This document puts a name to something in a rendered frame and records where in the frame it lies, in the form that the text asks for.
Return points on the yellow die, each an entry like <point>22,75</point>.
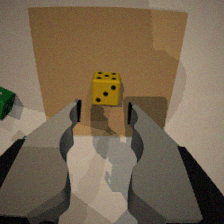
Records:
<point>106,88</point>

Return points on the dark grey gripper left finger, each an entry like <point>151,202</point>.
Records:
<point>34,178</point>

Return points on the green die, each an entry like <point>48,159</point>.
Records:
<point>6,102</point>

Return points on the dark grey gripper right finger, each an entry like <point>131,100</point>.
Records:
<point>167,185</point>

